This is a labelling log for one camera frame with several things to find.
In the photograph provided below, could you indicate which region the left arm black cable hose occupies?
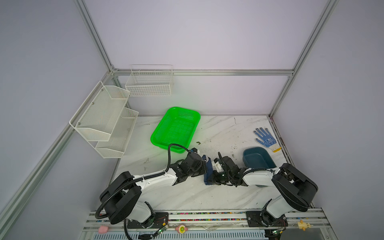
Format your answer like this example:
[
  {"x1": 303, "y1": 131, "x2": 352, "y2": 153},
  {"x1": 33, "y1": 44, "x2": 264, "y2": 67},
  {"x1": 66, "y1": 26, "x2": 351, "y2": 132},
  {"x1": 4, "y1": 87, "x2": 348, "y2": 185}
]
[{"x1": 94, "y1": 143, "x2": 191, "y2": 240}]

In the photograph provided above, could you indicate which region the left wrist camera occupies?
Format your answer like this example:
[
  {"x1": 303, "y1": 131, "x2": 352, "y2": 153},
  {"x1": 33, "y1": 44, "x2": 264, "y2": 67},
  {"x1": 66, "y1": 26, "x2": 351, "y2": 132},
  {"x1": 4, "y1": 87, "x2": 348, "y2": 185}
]
[{"x1": 185, "y1": 148, "x2": 203, "y2": 172}]

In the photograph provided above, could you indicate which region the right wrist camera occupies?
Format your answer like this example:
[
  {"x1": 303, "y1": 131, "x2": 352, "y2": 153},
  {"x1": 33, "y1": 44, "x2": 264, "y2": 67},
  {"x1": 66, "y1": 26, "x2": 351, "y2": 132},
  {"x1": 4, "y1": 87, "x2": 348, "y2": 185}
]
[{"x1": 213, "y1": 152, "x2": 239, "y2": 175}]

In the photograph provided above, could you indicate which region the dark blue paper napkin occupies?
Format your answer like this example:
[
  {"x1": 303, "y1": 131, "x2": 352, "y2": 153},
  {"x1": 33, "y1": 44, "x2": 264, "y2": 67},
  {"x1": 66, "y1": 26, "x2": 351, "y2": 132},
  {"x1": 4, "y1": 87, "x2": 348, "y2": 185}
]
[{"x1": 202, "y1": 155, "x2": 214, "y2": 186}]

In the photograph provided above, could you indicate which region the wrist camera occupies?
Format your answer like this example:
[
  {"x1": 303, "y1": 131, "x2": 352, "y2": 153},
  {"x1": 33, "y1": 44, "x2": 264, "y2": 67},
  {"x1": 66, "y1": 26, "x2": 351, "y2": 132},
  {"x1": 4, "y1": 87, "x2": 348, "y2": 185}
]
[
  {"x1": 185, "y1": 148, "x2": 203, "y2": 172},
  {"x1": 213, "y1": 152, "x2": 239, "y2": 175}
]

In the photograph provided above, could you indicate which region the blue white work glove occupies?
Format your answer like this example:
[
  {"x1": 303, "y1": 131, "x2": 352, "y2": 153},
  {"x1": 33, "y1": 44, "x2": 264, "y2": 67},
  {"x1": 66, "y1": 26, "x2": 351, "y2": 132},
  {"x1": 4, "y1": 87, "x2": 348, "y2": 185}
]
[{"x1": 254, "y1": 128, "x2": 282, "y2": 153}]

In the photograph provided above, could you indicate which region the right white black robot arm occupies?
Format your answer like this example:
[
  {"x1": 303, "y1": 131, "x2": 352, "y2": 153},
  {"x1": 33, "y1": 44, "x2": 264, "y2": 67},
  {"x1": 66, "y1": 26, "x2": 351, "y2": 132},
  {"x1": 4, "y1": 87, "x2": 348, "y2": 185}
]
[{"x1": 204, "y1": 163, "x2": 318, "y2": 227}]

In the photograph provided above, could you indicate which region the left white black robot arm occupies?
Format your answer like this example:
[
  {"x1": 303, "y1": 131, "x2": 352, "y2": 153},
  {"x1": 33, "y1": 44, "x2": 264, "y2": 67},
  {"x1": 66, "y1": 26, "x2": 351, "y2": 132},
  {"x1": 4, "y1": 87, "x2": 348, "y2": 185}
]
[{"x1": 95, "y1": 157, "x2": 207, "y2": 228}]

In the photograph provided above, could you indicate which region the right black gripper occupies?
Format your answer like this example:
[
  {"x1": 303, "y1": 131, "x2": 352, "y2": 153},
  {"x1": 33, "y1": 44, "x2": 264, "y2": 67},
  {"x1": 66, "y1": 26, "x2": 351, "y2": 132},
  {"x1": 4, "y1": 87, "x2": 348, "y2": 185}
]
[{"x1": 204, "y1": 171, "x2": 232, "y2": 185}]

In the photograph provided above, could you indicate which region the dark teal plastic tray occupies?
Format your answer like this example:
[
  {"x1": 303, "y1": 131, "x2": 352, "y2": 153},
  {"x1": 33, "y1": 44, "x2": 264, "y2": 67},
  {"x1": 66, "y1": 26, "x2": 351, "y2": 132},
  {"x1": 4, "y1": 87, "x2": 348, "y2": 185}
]
[{"x1": 243, "y1": 147, "x2": 277, "y2": 169}]

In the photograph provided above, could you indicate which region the aluminium front rail frame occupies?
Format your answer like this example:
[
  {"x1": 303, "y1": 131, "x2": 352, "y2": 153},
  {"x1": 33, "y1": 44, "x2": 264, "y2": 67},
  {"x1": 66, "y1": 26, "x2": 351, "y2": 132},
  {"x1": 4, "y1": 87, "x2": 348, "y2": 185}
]
[{"x1": 80, "y1": 209, "x2": 337, "y2": 240}]

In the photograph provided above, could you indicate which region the white mesh two-tier shelf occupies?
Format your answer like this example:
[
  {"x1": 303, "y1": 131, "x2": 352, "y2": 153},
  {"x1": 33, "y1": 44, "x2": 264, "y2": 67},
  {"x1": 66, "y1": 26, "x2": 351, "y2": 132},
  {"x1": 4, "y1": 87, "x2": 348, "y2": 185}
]
[{"x1": 69, "y1": 82, "x2": 139, "y2": 159}]

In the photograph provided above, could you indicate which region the pink green round toy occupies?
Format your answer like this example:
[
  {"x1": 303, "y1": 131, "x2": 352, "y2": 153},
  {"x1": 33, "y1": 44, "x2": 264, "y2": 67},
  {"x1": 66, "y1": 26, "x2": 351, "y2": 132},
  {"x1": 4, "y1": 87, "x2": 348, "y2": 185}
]
[{"x1": 175, "y1": 225, "x2": 188, "y2": 234}]

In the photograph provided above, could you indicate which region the green plastic perforated basket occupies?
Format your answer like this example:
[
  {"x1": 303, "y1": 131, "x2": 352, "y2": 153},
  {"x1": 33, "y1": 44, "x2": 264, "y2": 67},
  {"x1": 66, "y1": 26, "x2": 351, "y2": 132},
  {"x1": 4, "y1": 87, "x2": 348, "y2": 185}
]
[{"x1": 150, "y1": 107, "x2": 201, "y2": 150}]

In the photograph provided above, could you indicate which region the white wire wall basket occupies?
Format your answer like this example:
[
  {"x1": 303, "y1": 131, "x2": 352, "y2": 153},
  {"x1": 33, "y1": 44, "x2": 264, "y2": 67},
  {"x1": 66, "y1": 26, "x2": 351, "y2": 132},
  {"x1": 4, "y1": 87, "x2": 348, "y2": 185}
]
[{"x1": 125, "y1": 65, "x2": 174, "y2": 97}]

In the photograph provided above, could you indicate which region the pink toy figure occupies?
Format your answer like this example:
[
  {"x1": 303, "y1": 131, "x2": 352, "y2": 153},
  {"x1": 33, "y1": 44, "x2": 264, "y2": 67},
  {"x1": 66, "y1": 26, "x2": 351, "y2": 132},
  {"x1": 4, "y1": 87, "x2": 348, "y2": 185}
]
[{"x1": 98, "y1": 226, "x2": 109, "y2": 234}]

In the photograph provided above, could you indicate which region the yellow toy figure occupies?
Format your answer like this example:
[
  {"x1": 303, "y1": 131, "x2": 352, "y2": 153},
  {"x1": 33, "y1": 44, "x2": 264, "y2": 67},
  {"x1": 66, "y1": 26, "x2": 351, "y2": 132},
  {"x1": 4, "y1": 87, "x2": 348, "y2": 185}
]
[{"x1": 297, "y1": 220, "x2": 313, "y2": 231}]

